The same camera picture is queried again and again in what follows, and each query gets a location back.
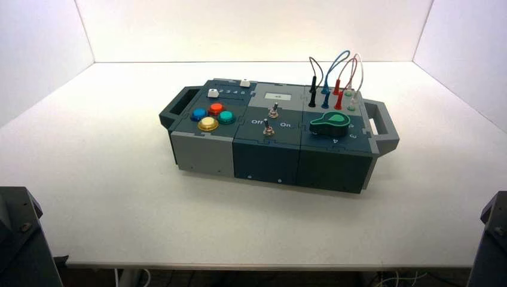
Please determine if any grey and teal control box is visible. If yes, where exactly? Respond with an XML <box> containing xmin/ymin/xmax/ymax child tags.
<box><xmin>158</xmin><ymin>78</ymin><xmax>400</xmax><ymax>194</ymax></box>

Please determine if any yellow round push button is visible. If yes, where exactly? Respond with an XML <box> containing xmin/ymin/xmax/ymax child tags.
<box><xmin>197</xmin><ymin>117</ymin><xmax>219</xmax><ymax>132</ymax></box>

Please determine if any green rotary selector knob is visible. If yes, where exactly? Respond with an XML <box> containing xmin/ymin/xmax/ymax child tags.
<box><xmin>309</xmin><ymin>111</ymin><xmax>352</xmax><ymax>138</ymax></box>

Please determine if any black jumper cable with plugs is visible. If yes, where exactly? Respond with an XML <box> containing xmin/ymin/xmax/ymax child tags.
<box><xmin>308</xmin><ymin>56</ymin><xmax>325</xmax><ymax>108</ymax></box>

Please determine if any blue jumper cable with plugs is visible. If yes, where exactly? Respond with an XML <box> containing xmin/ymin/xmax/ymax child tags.
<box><xmin>321</xmin><ymin>50</ymin><xmax>351</xmax><ymax>109</ymax></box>

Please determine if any red jumper cable with plugs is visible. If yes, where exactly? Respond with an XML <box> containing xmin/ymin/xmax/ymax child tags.
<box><xmin>332</xmin><ymin>57</ymin><xmax>358</xmax><ymax>111</ymax></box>

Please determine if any white jumper cable with plugs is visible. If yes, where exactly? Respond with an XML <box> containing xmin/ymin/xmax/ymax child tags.
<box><xmin>343</xmin><ymin>53</ymin><xmax>364</xmax><ymax>112</ymax></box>

